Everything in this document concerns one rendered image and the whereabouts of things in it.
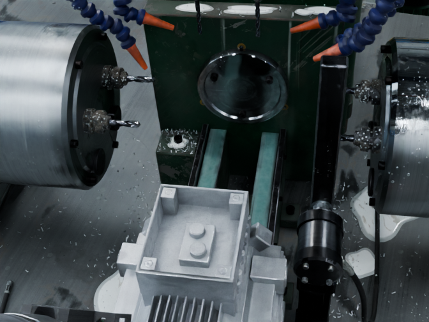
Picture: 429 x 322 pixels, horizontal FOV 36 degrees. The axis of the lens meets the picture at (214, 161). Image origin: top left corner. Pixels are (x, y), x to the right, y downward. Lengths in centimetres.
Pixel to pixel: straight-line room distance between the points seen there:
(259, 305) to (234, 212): 10
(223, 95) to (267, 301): 43
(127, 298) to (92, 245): 40
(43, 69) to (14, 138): 10
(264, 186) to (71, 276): 35
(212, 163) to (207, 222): 34
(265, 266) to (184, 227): 10
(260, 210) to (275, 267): 26
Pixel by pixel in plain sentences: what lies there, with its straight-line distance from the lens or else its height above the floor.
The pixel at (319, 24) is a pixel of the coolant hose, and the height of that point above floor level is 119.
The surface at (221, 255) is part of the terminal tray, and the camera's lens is 71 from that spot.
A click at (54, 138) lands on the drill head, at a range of 91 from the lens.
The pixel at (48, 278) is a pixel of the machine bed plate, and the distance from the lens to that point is 113.
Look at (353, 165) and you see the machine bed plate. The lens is 124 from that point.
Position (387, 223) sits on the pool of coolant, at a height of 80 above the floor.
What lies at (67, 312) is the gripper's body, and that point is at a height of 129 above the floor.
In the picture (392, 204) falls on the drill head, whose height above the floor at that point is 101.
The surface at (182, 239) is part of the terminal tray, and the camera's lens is 73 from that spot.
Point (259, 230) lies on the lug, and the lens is 76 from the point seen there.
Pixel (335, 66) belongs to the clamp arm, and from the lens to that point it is 72.
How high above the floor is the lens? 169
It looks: 46 degrees down
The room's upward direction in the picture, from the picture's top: 5 degrees counter-clockwise
